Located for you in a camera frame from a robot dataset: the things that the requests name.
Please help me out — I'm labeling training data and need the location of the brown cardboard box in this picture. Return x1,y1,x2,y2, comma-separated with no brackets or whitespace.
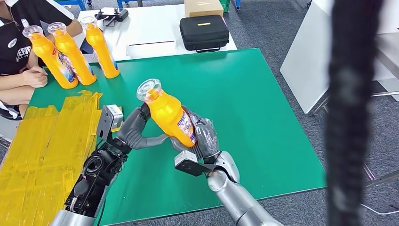
184,0,224,18

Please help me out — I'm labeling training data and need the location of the black handheld device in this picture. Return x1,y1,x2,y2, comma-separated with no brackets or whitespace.
94,8,129,27

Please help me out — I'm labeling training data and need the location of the stainless steel table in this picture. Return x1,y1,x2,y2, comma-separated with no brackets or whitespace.
363,31,399,188

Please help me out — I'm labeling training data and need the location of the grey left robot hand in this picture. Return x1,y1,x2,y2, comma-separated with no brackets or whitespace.
116,103,170,150

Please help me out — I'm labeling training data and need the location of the navy blue folder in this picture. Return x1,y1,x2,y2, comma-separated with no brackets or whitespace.
80,40,94,54

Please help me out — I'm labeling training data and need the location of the white panel table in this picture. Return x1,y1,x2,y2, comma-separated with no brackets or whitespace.
279,0,399,114

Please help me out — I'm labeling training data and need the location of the orange plastic bottle clear cap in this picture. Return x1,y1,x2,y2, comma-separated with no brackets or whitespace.
136,78,198,148
47,22,97,86
22,25,79,90
80,16,120,80

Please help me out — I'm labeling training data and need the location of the white floor cable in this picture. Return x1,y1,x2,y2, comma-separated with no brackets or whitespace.
360,202,399,217

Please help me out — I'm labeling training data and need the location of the person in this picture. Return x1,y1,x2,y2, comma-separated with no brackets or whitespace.
0,0,83,121

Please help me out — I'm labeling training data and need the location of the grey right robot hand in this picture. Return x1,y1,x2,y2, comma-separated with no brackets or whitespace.
169,106,221,160

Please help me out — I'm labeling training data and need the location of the person's right hand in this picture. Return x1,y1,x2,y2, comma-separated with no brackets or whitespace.
22,65,48,89

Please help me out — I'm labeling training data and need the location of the green table mat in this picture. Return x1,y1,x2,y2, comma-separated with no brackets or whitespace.
28,48,327,226

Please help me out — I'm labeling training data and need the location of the yellow tape covering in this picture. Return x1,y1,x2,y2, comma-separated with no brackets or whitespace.
0,90,123,226

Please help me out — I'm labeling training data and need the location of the black braided cable sleeve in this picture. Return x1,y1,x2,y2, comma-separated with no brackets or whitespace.
324,0,384,226

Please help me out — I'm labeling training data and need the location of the blue metal rack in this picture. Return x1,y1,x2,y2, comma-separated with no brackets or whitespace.
115,0,241,9
54,0,92,11

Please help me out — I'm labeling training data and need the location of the black zip carry case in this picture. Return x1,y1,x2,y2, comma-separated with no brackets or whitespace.
179,14,231,53

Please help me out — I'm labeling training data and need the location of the thin black strip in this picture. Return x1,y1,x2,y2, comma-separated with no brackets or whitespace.
128,40,175,47

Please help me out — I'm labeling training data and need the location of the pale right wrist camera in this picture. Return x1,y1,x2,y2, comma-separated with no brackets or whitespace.
174,150,216,178

